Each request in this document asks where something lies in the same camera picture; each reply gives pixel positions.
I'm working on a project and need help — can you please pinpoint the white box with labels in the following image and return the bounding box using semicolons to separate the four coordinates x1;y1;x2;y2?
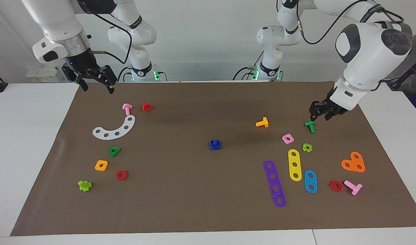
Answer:
26;66;64;83

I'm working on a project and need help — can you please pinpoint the white curved perforated plate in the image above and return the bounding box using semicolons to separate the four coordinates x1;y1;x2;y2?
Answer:
92;115;136;141

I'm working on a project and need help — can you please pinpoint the orange three-hole corner plate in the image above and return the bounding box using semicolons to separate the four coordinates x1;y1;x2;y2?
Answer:
341;151;366;173

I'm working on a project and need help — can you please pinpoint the yellow three-hole strip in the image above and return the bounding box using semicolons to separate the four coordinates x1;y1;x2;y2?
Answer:
288;149;302;182

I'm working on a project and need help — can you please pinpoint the blue two-hole strip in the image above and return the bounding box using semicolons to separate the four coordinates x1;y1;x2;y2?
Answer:
304;169;318;194

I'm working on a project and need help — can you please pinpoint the black stand with pole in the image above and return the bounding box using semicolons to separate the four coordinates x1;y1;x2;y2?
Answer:
387;54;416;91

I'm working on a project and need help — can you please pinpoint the purple four-hole strip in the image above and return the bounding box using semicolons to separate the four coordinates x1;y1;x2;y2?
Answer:
263;160;287;208

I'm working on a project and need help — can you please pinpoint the brown table mat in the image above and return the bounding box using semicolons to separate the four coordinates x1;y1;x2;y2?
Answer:
10;81;416;236

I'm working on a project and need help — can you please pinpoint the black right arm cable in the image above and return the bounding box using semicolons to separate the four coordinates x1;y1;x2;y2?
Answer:
87;10;133;65

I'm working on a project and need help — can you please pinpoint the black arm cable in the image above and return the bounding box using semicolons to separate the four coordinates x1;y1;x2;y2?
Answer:
87;10;133;65
296;0;413;45

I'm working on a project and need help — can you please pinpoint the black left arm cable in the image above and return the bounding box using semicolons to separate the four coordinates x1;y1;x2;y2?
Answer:
296;0;413;45

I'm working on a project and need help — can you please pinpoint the black base power cable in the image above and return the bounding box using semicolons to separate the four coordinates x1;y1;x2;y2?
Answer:
233;51;263;81

